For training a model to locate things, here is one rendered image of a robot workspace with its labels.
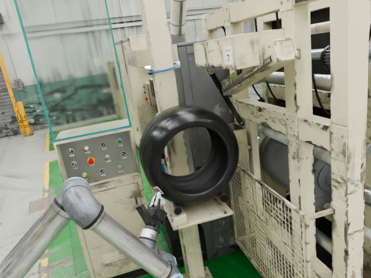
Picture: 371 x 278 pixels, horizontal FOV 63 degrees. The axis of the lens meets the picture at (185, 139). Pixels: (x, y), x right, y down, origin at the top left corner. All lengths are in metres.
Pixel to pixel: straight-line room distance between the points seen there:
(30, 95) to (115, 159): 8.27
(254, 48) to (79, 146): 1.45
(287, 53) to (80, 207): 1.03
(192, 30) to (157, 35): 9.76
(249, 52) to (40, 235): 1.16
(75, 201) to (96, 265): 1.48
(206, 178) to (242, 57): 0.89
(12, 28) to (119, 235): 9.54
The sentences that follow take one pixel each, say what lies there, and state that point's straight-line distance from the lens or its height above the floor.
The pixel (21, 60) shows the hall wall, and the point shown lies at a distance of 10.46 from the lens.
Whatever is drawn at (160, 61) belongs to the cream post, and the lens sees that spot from 1.91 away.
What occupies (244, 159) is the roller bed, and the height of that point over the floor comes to 0.98.
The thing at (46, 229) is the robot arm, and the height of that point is 1.14.
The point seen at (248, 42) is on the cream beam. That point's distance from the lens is 1.40.
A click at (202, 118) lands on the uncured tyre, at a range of 1.61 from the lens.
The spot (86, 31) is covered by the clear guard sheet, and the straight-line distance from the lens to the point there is 2.23.
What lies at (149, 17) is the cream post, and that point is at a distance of 1.92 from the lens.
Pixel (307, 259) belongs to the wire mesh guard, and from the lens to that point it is 1.57.
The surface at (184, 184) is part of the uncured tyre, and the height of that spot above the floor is 0.93.
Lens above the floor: 1.75
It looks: 16 degrees down
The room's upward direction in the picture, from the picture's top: 8 degrees counter-clockwise
